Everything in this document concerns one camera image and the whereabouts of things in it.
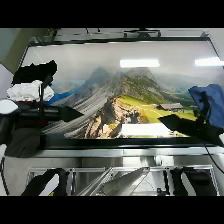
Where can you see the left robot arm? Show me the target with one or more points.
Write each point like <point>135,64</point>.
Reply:
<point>40,113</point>

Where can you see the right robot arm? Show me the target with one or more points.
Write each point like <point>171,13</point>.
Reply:
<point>193,128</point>

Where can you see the blue garment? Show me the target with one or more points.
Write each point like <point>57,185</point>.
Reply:
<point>215,100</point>
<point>61,96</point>

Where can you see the white garment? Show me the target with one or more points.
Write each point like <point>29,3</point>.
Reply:
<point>26,91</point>

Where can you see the black garment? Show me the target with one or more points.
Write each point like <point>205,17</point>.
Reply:
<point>33,71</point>

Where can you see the grey garment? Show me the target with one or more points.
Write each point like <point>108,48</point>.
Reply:
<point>23,143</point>

